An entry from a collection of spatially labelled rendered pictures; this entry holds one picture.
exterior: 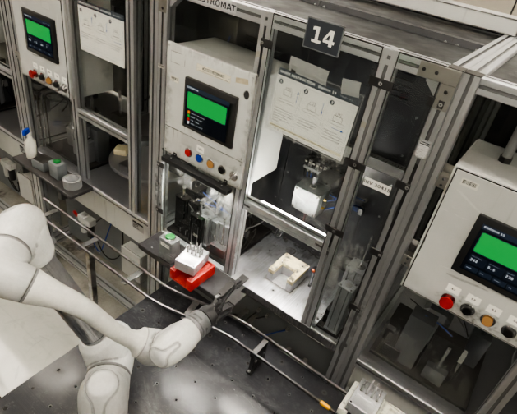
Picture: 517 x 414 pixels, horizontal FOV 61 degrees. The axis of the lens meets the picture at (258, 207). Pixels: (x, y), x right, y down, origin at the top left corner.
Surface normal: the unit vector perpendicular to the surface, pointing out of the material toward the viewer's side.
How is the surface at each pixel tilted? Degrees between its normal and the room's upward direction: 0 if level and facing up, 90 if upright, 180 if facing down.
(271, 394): 0
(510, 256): 90
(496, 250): 90
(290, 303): 0
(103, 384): 6
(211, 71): 90
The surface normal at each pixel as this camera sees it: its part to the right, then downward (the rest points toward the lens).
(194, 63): -0.59, 0.38
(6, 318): 0.15, -0.81
